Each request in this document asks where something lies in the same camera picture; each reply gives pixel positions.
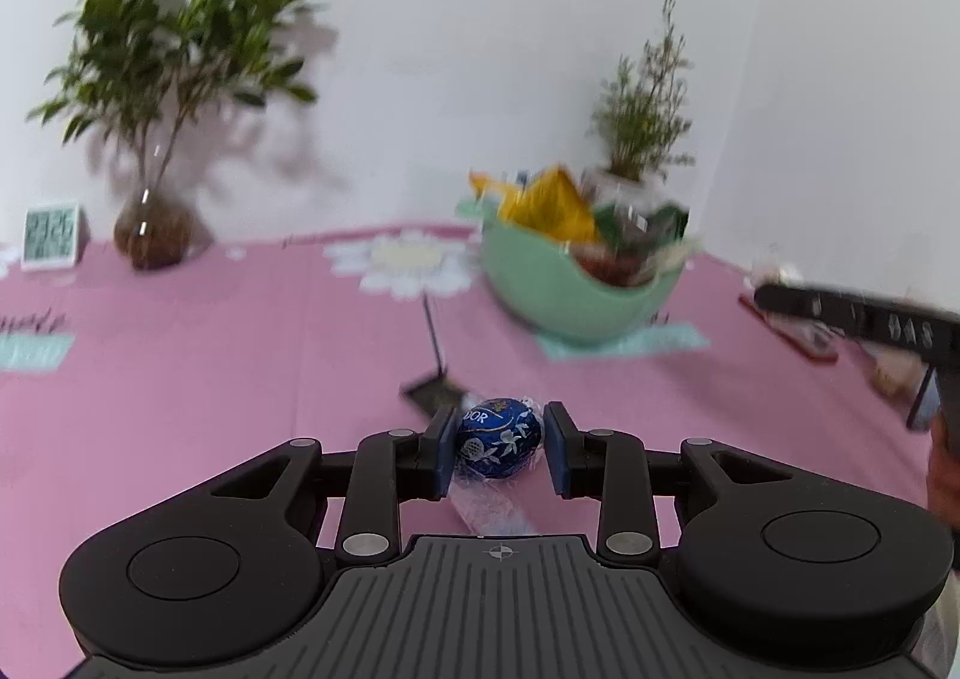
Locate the white digital clock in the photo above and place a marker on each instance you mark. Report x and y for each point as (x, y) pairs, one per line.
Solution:
(51, 234)

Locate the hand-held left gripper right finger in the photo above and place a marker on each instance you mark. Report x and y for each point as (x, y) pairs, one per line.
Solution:
(556, 450)

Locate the small plant in white pot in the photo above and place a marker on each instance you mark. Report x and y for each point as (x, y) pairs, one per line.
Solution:
(637, 124)

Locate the leafy plant in glass vase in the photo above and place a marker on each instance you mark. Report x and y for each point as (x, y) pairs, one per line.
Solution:
(154, 236)

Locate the yellow snack bag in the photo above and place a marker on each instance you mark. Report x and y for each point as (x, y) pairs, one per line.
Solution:
(551, 210)

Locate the person's right hand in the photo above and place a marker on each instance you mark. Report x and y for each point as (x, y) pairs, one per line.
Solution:
(946, 469)

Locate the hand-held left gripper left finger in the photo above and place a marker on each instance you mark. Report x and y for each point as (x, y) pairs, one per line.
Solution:
(448, 450)

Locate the red flat tray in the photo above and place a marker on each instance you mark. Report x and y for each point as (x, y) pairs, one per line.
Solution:
(795, 341)

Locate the blue foil chocolate ball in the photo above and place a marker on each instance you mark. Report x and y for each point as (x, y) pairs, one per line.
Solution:
(499, 435)

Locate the green plastic bowl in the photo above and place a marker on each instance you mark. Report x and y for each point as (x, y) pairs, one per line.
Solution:
(570, 296)

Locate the dark green snack packet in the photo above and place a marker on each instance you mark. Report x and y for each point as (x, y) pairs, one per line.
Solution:
(615, 225)

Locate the pink floral tablecloth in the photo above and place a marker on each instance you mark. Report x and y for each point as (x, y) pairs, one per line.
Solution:
(225, 364)

